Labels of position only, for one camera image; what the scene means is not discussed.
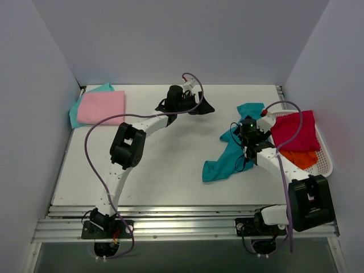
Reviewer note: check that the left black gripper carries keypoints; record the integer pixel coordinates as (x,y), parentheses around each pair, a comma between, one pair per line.
(194,103)

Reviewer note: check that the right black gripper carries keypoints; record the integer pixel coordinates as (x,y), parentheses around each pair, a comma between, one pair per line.
(237,132)

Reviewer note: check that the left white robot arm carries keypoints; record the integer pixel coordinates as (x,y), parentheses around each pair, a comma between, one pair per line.
(127,147)

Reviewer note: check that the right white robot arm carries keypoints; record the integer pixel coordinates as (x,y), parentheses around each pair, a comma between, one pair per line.
(308,199)

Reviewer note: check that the magenta t shirt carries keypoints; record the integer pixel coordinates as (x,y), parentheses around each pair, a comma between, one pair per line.
(285,128)

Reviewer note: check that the orange t shirt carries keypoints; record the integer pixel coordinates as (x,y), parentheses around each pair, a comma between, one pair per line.
(302,160)

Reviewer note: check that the white plastic basket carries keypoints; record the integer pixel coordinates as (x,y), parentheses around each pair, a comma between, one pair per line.
(324,165)

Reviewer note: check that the folded pink t shirt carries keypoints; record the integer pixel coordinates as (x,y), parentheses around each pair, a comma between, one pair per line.
(95,106)

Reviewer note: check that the folded light teal t shirt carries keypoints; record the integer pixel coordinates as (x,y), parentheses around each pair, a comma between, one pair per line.
(73,110)

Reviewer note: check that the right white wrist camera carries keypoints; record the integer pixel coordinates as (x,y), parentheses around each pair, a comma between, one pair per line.
(266,121)

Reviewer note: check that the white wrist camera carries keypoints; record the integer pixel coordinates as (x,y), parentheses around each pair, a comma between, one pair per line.
(266,121)
(189,85)

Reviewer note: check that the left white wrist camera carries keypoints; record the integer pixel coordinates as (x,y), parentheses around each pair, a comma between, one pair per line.
(189,85)

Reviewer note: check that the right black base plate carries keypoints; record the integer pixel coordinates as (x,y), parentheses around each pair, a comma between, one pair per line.
(248,227)

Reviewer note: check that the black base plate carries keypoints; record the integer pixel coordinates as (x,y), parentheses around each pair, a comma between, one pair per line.
(117,229)
(248,227)

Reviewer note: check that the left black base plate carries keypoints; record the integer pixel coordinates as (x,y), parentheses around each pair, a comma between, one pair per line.
(117,229)

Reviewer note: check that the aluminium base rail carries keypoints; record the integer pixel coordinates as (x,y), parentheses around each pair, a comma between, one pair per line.
(151,223)

